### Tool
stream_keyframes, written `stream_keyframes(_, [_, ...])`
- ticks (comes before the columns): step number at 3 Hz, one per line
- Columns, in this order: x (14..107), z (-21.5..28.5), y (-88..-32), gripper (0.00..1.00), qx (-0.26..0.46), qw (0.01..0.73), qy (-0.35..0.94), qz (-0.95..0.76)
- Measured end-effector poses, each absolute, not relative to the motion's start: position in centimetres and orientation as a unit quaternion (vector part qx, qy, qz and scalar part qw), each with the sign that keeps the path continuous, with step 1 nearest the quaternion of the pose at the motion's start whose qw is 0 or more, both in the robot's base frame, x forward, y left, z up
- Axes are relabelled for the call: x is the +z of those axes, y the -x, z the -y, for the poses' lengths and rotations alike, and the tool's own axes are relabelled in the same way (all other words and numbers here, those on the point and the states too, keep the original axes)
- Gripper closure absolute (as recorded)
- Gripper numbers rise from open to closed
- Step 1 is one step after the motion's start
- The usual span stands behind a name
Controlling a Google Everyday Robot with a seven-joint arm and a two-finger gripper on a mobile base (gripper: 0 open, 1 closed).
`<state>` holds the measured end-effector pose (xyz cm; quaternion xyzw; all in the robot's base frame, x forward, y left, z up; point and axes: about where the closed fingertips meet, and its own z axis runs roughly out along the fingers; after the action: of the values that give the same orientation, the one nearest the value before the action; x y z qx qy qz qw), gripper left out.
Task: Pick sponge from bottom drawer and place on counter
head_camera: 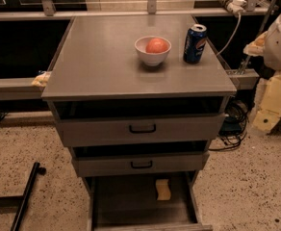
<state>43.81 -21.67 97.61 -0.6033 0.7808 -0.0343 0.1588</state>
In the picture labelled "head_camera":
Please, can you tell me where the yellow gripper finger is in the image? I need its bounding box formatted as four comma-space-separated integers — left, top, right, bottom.
243, 32, 267, 57
253, 74, 281, 133

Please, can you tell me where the yellow sponge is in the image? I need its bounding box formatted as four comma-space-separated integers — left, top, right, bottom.
155, 179, 171, 201

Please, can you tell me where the grey drawer cabinet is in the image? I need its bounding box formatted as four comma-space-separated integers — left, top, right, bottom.
40, 14, 238, 231

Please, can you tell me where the grey top drawer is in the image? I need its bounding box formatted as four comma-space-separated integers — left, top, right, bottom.
56, 114, 225, 147

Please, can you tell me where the grey drawer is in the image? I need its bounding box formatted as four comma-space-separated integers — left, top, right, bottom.
88, 172, 213, 231
56, 114, 225, 147
72, 152, 209, 177

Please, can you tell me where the grey middle drawer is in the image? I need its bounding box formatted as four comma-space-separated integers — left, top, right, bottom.
72, 152, 209, 177

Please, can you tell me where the grey bottom drawer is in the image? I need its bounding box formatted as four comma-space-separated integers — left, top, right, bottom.
88, 172, 213, 231

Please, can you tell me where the blue pepsi can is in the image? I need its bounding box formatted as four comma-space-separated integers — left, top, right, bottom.
183, 24, 207, 64

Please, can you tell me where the orange fruit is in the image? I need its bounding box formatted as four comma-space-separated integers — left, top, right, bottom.
145, 38, 168, 54

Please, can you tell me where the white ceramic bowl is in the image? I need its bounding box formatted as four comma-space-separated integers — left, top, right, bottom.
135, 36, 171, 66

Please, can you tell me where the yellow crumpled cloth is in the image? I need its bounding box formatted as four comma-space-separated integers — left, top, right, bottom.
32, 71, 51, 88

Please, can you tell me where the black metal bar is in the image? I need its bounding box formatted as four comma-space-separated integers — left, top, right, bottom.
0, 162, 46, 231

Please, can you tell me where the white power cable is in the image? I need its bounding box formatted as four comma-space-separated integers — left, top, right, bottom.
216, 12, 243, 57

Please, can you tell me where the black cable bundle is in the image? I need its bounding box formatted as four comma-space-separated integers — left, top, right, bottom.
208, 99, 250, 152

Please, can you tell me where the grey metal rail frame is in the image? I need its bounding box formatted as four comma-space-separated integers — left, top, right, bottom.
0, 0, 281, 102

